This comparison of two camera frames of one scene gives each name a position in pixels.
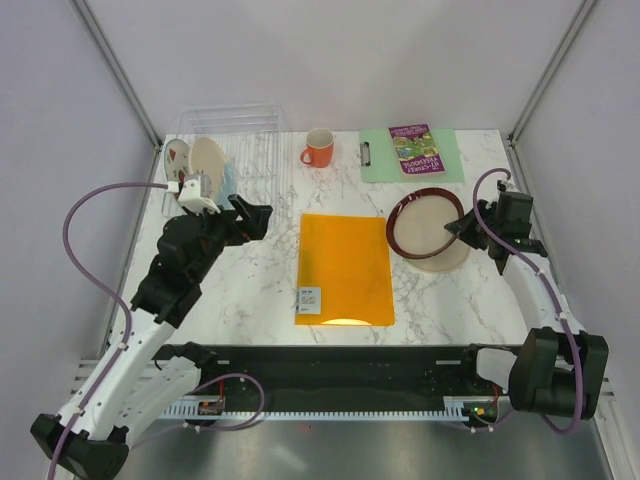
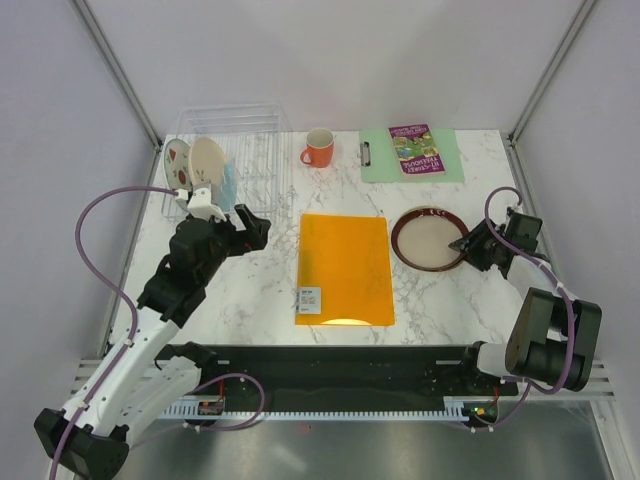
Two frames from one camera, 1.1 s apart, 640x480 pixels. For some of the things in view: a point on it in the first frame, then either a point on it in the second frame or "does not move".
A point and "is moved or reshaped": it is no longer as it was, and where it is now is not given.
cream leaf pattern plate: (206, 158) does not move
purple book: (416, 149) does not move
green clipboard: (378, 161) does not move
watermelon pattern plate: (177, 160) does not move
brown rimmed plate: (415, 226) is moved or reshaped
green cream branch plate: (449, 258) -> (428, 206)
